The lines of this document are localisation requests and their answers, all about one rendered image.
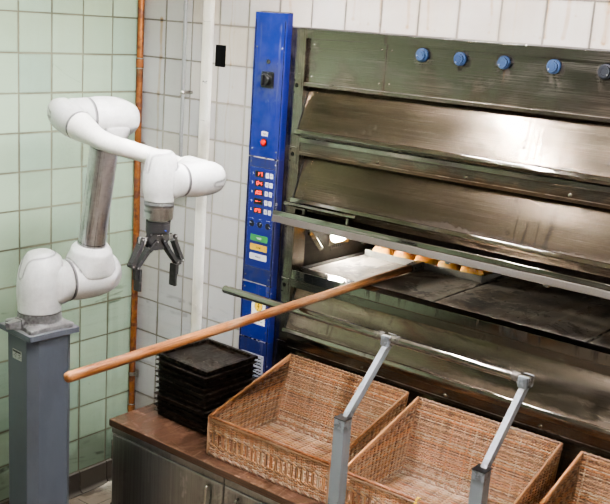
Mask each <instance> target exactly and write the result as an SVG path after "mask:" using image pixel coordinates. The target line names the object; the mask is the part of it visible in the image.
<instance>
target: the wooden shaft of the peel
mask: <svg viewBox="0 0 610 504"><path fill-rule="evenodd" d="M411 271H412V266H411V265H406V266H403V267H399V268H396V269H393V270H390V271H387V272H383V273H380V274H377V275H374V276H371V277H367V278H364V279H361V280H358V281H355V282H352V283H348V284H345V285H342V286H339V287H336V288H332V289H329V290H326V291H323V292H320V293H316V294H313V295H310V296H307V297H304V298H300V299H297V300H294V301H291V302H288V303H285V304H281V305H278V306H275V307H272V308H269V309H265V310H262V311H259V312H256V313H253V314H249V315H246V316H243V317H240V318H237V319H233V320H230V321H227V322H224V323H221V324H217V325H214V326H211V327H208V328H205V329H202V330H198V331H195V332H192V333H189V334H186V335H182V336H179V337H176V338H173V339H170V340H166V341H163V342H160V343H157V344H154V345H150V346H147V347H144V348H141V349H138V350H135V351H131V352H128V353H125V354H122V355H119V356H115V357H112V358H109V359H106V360H103V361H99V362H96V363H93V364H90V365H87V366H83V367H80V368H77V369H74V370H71V371H67V372H66V373H64V380H65V381H66V382H67V383H71V382H74V381H77V380H80V379H83V378H86V377H89V376H92V375H95V374H98V373H101V372H105V371H108V370H111V369H114V368H117V367H120V366H123V365H126V364H129V363H132V362H135V361H138V360H141V359H144V358H148V357H151V356H154V355H157V354H160V353H163V352H166V351H169V350H172V349H175V348H178V347H181V346H184V345H187V344H191V343H194V342H197V341H200V340H203V339H206V338H209V337H212V336H215V335H218V334H221V333H224V332H227V331H231V330H234V329H237V328H240V327H243V326H246V325H249V324H252V323H255V322H258V321H261V320H264V319H267V318H270V317H274V316H277V315H280V314H283V313H286V312H289V311H292V310H295V309H298V308H301V307H304V306H307V305H310V304H313V303H317V302H320V301H323V300H326V299H329V298H332V297H335V296H338V295H341V294H344V293H347V292H350V291H353V290H356V289H360V288H363V287H366V286H369V285H372V284H375V283H378V282H381V281H384V280H387V279H390V278H393V277H396V276H399V275H403V274H406V273H409V272H411Z"/></svg>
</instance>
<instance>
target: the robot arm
mask: <svg viewBox="0 0 610 504"><path fill-rule="evenodd" d="M47 114H48V115H47V117H48V119H49V121H50V123H51V124H52V126H53V127H54V128H55V129H56V130H58V131H59V132H60V133H62V134H63V135H65V136H66V137H69V138H71V139H73V140H75V141H78V142H82V143H84V144H87V145H89V146H90V148H89V156H88V164H87V173H86V181H85V189H84V197H83V205H82V213H81V222H80V230H79V238H78V240H77V241H75V242H74V243H73V244H72V245H71V248H70V250H69V252H68V254H67V256H66V258H65V259H62V258H61V256H60V255H59V254H58V253H57V252H55V251H53V250H51V249H46V248H39V249H33V250H30V251H28V252H27V253H26V254H25V255H24V256H23V258H22V260H21V262H20V265H19V268H18V273H17V281H16V300H17V317H13V318H8V319H5V327H6V329H8V330H14V329H20V330H22V331H24V332H26V333H27V334H28V335H31V336H34V335H38V334H40V333H45V332H49V331H54V330H58V329H63V328H71V327H74V322H72V321H69V320H66V319H64V318H63V317H62V311H61V308H62V304H65V303H66V302H68V301H71V300H82V299H88V298H93V297H97V296H101V295H103V294H106V293H108V292H110V291H111V290H113V289H114V288H115V287H116V286H117V285H118V284H119V282H120V280H121V277H122V269H121V265H120V262H119V261H118V259H117V258H116V257H115V256H114V255H113V254H112V249H111V248H110V246H109V245H108V244H107V243H106V240H107V232H108V225H109V217H110V210H111V202H112V195H113V187H114V180H115V172H116V165H117V158H118V156H121V157H124V158H128V159H132V160H135V161H139V162H143V163H145V164H144V169H143V179H142V188H143V194H144V218H145V219H146V227H145V231H146V237H140V236H138V237H137V243H136V246H135V248H134V250H133V253H132V255H131V257H130V259H129V262H128V264H127V267H129V268H132V269H133V276H132V278H133V280H134V288H133V290H135V291H137V292H141V286H142V269H140V268H141V266H142V265H143V263H144V262H145V260H146V259H147V257H148V256H149V255H150V253H152V252H153V251H154V250H155V251H156V250H164V251H165V253H166V254H167V255H168V257H169V258H170V260H171V261H172V262H173V263H170V269H169V285H172V286H177V274H178V272H179V265H181V263H182V262H184V260H185V259H184V257H183V254H182V251H181V248H180V246H179V243H178V236H177V234H174V233H170V227H171V221H170V220H172V219H173V213H174V198H178V197H182V196H186V197H202V196H209V195H212V194H215V193H217V192H219V191H220V190H221V189H222V188H223V186H224V185H225V183H226V173H225V171H224V169H223V167H222V166H220V165H219V164H217V163H215V162H212V161H207V160H205V159H200V158H196V157H193V156H184V157H179V156H177V155H175V154H174V152H173V151H171V150H164V149H156V148H153V147H150V146H147V145H144V144H141V143H138V142H134V141H131V140H128V139H127V138H128V136H129V135H131V134H133V133H134V132H135V131H136V130H137V128H138V126H139V123H140V113H139V110H138V108H137V107H136V106H135V105H134V104H132V103H130V102H128V101H126V100H124V99H122V98H119V97H111V96H94V97H82V98H70V99H67V98H64V97H63V98H55V99H53V100H52V101H50V103H49V104H48V106H47ZM169 233H170V234H169ZM169 240H170V242H171V245H172V248H173V250H174V252H173V251H172V250H171V247H170V246H169V244H168V241H169ZM144 244H146V245H145V246H144ZM148 247H149V248H148ZM142 250H143V251H142ZM174 253H175V254H174Z"/></svg>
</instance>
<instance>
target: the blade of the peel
mask: <svg viewBox="0 0 610 504"><path fill-rule="evenodd" d="M372 250H373V248H371V249H365V256H368V257H372V258H377V259H381V260H385V261H389V262H394V263H398V264H402V265H406V264H407V263H410V262H414V260H410V259H406V258H401V257H397V256H393V255H388V254H384V253H380V252H375V251H372ZM423 270H427V271H432V272H436V273H440V274H444V275H449V276H453V277H457V278H461V279H466V280H470V281H474V282H478V283H483V282H486V281H488V280H491V279H493V278H496V277H499V276H501V274H496V273H492V274H489V275H484V276H479V275H475V274H471V273H466V272H462V271H458V270H453V269H449V268H445V267H440V266H436V265H432V264H427V263H424V269H423Z"/></svg>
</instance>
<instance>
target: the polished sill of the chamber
mask: <svg viewBox="0 0 610 504"><path fill-rule="evenodd" d="M291 279H293V280H297V281H301V282H304V283H308V284H312V285H315V286H319V287H322V288H326V289H332V288H336V287H339V286H342V285H345V284H348V283H352V282H355V281H352V280H348V279H344V278H341V277H337V276H333V275H329V274H325V273H322V272H318V271H314V270H310V269H306V268H303V267H300V268H296V269H292V274H291ZM344 294H348V295H352V296H355V297H359V298H362V299H366V300H370V301H373V302H377V303H381V304H384V305H388V306H392V307H395V308H399V309H402V310H406V311H410V312H413V313H417V314H421V315H424V316H428V317H432V318H435V319H439V320H442V321H446V322H450V323H453V324H457V325H461V326H464V327H468V328H472V329H475V330H479V331H482V332H486V333H490V334H493V335H497V336H501V337H504V338H508V339H512V340H515V341H519V342H522V343H526V344H530V345H533V346H537V347H541V348H544V349H548V350H552V351H555V352H559V353H562V354H566V355H570V356H573V357H577V358H581V359H584V360H588V361H592V362H595V363H599V364H602V365H606V366H610V348H606V347H602V346H599V345H595V344H591V343H587V342H583V341H580V340H576V339H572V338H568V337H564V336H561V335H557V334H553V333H549V332H545V331H542V330H538V329H534V328H530V327H527V326H523V325H519V324H515V323H511V322H508V321H504V320H500V319H496V318H492V317H489V316H485V315H481V314H477V313H473V312H470V311H466V310H462V309H458V308H454V307H451V306H447V305H443V304H439V303H435V302H432V301H428V300H424V299H420V298H416V297H413V296H409V295H405V294H401V293H397V292H394V291H390V290H386V289H382V288H379V287H375V286H371V285H369V286H366V287H363V288H360V289H356V290H353V291H350V292H347V293H344Z"/></svg>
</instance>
